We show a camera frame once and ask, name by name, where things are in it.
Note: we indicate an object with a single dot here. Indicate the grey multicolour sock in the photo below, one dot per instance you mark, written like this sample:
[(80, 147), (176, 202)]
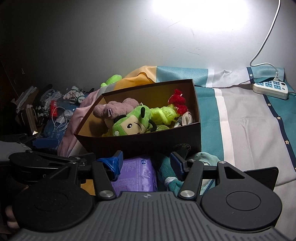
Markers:
[(184, 120)]

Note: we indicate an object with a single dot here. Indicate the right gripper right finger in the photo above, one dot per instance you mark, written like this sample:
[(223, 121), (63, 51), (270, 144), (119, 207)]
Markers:
[(190, 173)]

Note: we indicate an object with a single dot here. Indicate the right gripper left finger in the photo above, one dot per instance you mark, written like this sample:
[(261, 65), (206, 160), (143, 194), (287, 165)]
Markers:
[(105, 171)]

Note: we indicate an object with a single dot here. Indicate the black white striped socks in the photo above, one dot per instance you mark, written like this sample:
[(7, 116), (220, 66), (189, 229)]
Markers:
[(48, 94)]

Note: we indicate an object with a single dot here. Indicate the pink cloth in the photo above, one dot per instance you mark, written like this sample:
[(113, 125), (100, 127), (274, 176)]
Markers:
[(69, 145)]

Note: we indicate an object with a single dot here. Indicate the white power strip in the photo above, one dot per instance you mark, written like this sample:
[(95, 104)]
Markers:
[(272, 88)]

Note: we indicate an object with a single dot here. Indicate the green pea plush toy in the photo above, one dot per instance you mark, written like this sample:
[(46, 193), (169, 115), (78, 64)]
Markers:
[(134, 123)]

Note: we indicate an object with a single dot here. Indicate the colour-block bed sheet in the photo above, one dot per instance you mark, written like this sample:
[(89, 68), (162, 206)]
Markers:
[(246, 129)]

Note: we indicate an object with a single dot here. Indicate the red yarn toy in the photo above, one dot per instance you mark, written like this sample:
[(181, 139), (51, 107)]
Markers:
[(178, 101)]

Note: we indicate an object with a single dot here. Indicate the green frog plush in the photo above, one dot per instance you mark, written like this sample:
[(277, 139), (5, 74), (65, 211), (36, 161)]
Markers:
[(113, 79)]

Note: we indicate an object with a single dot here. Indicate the green towel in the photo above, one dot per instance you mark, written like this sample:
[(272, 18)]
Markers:
[(158, 128)]

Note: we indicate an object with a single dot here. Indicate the pink teddy bear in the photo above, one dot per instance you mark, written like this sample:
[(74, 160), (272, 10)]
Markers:
[(113, 109)]

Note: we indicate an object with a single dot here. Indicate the blue floral towel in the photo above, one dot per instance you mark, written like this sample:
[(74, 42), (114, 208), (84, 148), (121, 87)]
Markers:
[(56, 126)]

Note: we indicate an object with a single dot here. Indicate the teal fuzzy cloth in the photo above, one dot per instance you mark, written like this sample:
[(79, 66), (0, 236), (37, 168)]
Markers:
[(168, 180)]

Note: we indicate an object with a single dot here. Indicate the red small packet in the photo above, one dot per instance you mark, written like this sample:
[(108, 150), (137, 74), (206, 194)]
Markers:
[(53, 108)]

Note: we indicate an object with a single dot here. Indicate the black cardboard box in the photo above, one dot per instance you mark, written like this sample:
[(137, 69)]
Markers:
[(95, 133)]

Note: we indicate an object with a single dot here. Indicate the purple pad package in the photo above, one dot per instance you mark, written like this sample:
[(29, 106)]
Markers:
[(137, 175)]

